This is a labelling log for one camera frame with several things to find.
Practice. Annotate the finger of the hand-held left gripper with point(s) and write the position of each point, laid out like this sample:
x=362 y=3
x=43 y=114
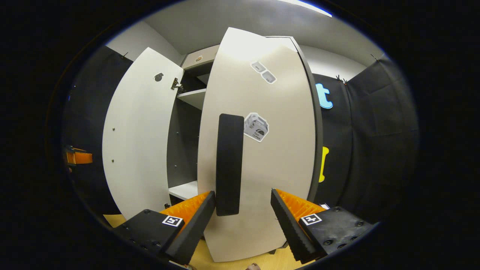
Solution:
x=80 y=157

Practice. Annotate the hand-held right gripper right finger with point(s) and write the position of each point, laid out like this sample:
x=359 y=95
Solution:
x=288 y=228

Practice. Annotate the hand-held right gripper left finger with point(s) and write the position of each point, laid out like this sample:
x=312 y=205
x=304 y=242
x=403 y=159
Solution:
x=195 y=228

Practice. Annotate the white cabinet door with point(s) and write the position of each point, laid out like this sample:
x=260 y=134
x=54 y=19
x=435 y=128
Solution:
x=138 y=142
x=281 y=168

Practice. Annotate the white cabinet shelf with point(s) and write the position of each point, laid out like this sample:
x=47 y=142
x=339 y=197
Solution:
x=195 y=98
x=185 y=190

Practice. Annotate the grey and white cabinet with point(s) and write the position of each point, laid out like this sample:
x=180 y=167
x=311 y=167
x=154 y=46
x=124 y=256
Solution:
x=180 y=150

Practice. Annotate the metal door hinge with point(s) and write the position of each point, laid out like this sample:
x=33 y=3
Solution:
x=176 y=83

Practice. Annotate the beige cabinet drawer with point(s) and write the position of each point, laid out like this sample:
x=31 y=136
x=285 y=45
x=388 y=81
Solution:
x=204 y=56

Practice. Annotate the black backdrop cloth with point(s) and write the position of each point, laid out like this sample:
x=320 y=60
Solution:
x=375 y=142
x=90 y=112

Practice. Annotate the long ceiling light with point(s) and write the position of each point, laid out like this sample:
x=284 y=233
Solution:
x=307 y=6

